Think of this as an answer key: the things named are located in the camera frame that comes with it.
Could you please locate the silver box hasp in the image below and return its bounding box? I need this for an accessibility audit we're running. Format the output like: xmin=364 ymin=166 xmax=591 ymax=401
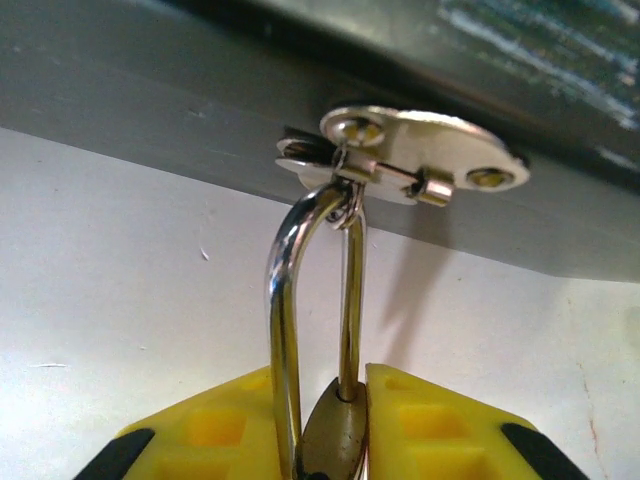
xmin=274 ymin=102 xmax=532 ymax=207

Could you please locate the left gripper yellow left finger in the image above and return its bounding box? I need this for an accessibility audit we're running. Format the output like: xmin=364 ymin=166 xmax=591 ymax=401
xmin=74 ymin=364 xmax=286 ymax=480

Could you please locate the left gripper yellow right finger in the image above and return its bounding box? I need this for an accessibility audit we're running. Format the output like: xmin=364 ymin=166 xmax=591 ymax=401
xmin=363 ymin=362 xmax=587 ymax=480

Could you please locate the brass padlock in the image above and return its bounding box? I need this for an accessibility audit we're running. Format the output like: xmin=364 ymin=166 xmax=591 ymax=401
xmin=262 ymin=178 xmax=374 ymax=480

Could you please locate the starry night painted box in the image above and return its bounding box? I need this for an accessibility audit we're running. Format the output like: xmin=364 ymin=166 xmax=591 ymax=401
xmin=0 ymin=0 xmax=640 ymax=286

